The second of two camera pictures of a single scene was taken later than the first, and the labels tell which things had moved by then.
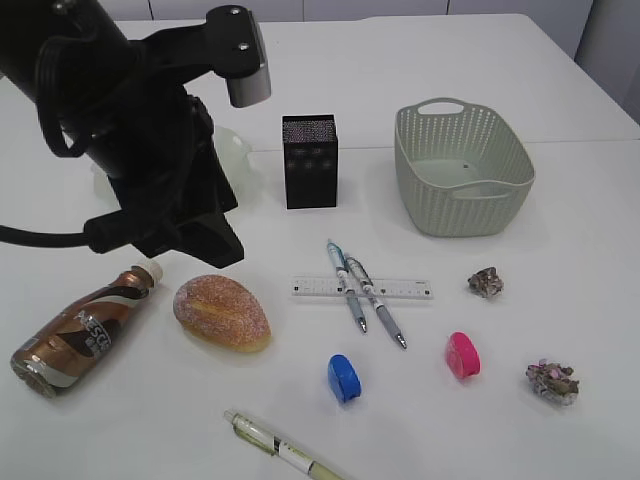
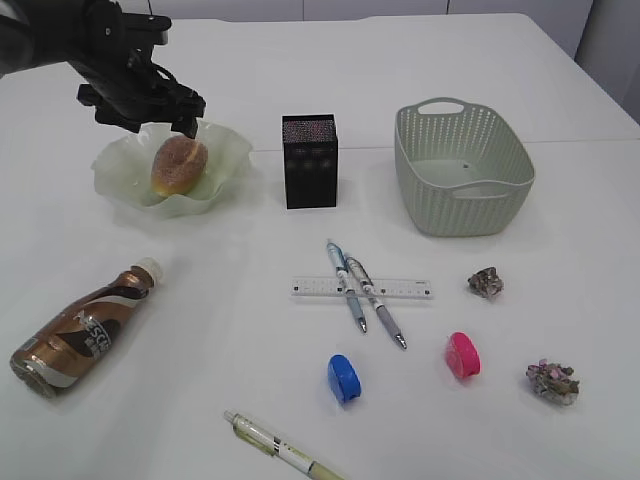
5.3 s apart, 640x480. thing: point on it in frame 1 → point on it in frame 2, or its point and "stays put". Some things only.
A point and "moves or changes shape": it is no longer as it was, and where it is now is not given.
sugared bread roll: [221, 310] moves or changes shape
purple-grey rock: [553, 382] stays put
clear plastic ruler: [386, 287] stays put
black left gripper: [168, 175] → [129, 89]
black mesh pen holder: [310, 150] stays put
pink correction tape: [462, 355] stays put
